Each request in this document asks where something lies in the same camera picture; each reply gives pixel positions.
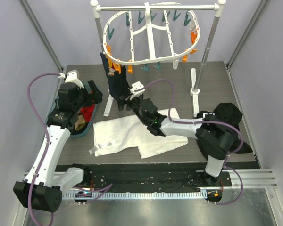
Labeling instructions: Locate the red santa sock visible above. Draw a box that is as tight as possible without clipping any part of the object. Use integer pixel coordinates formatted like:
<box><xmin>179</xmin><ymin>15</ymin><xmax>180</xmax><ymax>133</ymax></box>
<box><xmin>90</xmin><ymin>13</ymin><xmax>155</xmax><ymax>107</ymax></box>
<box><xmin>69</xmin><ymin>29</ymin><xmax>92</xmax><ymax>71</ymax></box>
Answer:
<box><xmin>79</xmin><ymin>105</ymin><xmax>96</xmax><ymax>123</ymax></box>

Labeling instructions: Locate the beige striped sock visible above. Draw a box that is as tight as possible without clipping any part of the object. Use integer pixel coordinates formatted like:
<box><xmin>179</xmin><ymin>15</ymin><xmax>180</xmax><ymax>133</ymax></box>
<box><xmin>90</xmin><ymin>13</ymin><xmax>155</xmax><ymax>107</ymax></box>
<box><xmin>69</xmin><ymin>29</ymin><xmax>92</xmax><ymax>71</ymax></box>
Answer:
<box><xmin>74</xmin><ymin>118</ymin><xmax>86</xmax><ymax>131</ymax></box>

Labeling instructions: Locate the white round clip hanger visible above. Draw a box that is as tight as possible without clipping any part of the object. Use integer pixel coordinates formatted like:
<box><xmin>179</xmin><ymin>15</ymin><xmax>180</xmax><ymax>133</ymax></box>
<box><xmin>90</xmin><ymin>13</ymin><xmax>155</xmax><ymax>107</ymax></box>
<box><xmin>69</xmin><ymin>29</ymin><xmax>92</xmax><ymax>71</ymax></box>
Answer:
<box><xmin>96</xmin><ymin>2</ymin><xmax>200</xmax><ymax>73</ymax></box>

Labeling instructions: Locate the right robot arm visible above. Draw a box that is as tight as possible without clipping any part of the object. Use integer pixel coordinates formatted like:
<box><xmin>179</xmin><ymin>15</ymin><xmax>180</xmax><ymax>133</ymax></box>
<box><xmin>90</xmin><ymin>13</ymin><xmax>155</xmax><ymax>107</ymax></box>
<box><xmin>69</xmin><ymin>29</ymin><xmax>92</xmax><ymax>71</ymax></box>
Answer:
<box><xmin>116</xmin><ymin>96</ymin><xmax>235</xmax><ymax>186</ymax></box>

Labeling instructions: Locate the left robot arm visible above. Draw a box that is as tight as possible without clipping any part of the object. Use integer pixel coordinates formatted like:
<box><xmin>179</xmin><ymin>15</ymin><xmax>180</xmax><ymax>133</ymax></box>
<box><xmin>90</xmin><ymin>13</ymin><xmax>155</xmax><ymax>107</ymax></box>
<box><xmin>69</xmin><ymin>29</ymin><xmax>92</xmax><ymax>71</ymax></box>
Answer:
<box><xmin>13</xmin><ymin>80</ymin><xmax>102</xmax><ymax>213</ymax></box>

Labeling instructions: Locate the teal plastic basin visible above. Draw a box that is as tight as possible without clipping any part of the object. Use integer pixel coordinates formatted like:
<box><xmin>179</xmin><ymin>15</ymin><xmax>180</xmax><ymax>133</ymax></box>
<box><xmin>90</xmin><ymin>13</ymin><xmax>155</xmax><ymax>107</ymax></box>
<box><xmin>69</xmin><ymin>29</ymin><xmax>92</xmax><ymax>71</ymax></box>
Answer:
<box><xmin>46</xmin><ymin>83</ymin><xmax>97</xmax><ymax>138</ymax></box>

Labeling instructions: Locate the white towel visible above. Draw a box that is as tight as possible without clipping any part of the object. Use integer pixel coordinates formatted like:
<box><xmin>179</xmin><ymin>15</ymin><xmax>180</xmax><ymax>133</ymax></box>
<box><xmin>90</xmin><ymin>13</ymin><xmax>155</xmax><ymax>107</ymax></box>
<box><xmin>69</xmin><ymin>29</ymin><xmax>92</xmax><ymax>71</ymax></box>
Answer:
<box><xmin>89</xmin><ymin>115</ymin><xmax>188</xmax><ymax>159</ymax></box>

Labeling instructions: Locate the black printed t-shirt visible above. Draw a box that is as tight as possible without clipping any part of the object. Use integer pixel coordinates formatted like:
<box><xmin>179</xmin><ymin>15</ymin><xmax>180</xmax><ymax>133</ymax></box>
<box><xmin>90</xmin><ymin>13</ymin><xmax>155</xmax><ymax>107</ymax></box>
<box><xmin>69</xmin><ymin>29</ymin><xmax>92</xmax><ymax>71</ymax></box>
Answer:
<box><xmin>196</xmin><ymin>103</ymin><xmax>253</xmax><ymax>160</ymax></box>

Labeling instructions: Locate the white metal drying rack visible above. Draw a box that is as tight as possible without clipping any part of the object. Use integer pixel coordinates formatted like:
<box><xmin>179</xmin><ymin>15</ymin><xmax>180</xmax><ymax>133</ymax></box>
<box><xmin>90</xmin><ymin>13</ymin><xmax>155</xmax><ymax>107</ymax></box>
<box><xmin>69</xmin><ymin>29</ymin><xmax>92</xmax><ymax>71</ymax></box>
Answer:
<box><xmin>90</xmin><ymin>0</ymin><xmax>226</xmax><ymax>116</ymax></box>

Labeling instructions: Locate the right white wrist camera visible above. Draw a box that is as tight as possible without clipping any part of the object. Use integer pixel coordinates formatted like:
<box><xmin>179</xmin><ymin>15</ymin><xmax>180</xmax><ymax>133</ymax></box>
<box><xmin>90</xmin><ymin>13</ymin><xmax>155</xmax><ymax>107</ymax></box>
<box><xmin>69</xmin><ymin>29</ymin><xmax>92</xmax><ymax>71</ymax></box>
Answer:
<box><xmin>129</xmin><ymin>81</ymin><xmax>145</xmax><ymax>100</ymax></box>

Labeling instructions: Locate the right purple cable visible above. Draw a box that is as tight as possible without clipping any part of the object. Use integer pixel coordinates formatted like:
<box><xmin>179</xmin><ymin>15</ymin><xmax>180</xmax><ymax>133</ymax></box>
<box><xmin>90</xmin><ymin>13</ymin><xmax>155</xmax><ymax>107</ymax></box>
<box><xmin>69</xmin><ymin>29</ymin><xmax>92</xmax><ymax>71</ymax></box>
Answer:
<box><xmin>134</xmin><ymin>78</ymin><xmax>245</xmax><ymax>205</ymax></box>

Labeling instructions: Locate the purple cable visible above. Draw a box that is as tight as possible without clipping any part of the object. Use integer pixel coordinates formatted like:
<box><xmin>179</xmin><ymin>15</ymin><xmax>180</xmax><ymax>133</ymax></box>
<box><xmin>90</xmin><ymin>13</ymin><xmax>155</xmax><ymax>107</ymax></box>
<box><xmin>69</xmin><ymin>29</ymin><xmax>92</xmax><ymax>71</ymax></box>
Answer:
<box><xmin>134</xmin><ymin>78</ymin><xmax>245</xmax><ymax>205</ymax></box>
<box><xmin>27</xmin><ymin>73</ymin><xmax>114</xmax><ymax>226</ymax></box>

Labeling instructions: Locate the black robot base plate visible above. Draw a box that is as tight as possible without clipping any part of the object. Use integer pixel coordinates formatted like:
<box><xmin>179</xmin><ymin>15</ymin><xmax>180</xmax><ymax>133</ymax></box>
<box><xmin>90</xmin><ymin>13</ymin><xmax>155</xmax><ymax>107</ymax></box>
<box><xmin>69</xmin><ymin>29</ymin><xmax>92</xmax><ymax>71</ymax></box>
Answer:
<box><xmin>54</xmin><ymin>162</ymin><xmax>232</xmax><ymax>193</ymax></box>

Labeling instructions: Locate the white slotted cable duct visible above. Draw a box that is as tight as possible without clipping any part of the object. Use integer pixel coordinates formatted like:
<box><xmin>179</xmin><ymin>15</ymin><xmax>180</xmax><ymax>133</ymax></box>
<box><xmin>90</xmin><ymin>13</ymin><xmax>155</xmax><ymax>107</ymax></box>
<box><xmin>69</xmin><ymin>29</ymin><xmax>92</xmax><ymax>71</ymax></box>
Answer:
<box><xmin>62</xmin><ymin>190</ymin><xmax>207</xmax><ymax>200</ymax></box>

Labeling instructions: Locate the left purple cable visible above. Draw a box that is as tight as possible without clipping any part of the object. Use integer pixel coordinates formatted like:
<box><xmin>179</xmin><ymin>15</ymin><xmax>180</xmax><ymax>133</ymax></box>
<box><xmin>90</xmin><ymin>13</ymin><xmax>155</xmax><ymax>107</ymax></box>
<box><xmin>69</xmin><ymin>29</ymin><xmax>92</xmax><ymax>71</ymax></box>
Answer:
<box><xmin>27</xmin><ymin>73</ymin><xmax>114</xmax><ymax>226</ymax></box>

